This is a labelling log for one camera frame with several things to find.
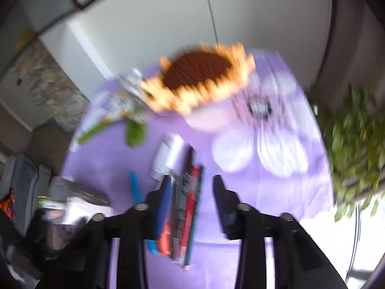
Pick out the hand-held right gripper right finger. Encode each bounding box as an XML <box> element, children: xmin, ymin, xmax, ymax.
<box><xmin>212</xmin><ymin>175</ymin><xmax>346</xmax><ymax>289</ymax></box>

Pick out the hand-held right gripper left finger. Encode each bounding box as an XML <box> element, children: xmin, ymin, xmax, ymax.
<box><xmin>39</xmin><ymin>175</ymin><xmax>175</xmax><ymax>289</ymax></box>

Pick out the dark teal pen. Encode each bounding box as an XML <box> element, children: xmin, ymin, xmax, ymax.
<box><xmin>184</xmin><ymin>164</ymin><xmax>205</xmax><ymax>270</ymax></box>

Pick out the blue pen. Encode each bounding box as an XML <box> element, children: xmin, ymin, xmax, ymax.
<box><xmin>129</xmin><ymin>171</ymin><xmax>159</xmax><ymax>257</ymax></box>

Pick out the red pen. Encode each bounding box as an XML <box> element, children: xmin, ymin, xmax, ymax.
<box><xmin>180</xmin><ymin>165</ymin><xmax>201</xmax><ymax>266</ymax></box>

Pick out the purple floral tablecloth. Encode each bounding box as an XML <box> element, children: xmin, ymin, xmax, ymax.
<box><xmin>62</xmin><ymin>50</ymin><xmax>336</xmax><ymax>289</ymax></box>

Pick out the white correction tape dispenser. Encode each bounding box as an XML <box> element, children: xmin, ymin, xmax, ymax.
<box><xmin>150</xmin><ymin>132</ymin><xmax>185</xmax><ymax>182</ymax></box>

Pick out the sunflower gift tag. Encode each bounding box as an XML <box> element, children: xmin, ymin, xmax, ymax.
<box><xmin>90</xmin><ymin>92</ymin><xmax>135</xmax><ymax>127</ymax></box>

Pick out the crochet sunflower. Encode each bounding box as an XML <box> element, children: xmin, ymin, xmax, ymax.
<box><xmin>77</xmin><ymin>44</ymin><xmax>256</xmax><ymax>148</ymax></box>

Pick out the green potted plant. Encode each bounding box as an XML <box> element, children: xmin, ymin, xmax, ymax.
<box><xmin>306</xmin><ymin>84</ymin><xmax>385</xmax><ymax>224</ymax></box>

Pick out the orange snack packet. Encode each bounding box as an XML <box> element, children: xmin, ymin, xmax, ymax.
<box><xmin>0</xmin><ymin>188</ymin><xmax>16</xmax><ymax>221</ymax></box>

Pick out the patterned wall hanging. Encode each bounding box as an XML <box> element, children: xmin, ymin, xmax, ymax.
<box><xmin>13</xmin><ymin>40</ymin><xmax>91</xmax><ymax>131</ymax></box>

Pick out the dark wall cable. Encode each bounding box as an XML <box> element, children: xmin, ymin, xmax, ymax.
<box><xmin>200</xmin><ymin>0</ymin><xmax>220</xmax><ymax>45</ymax></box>

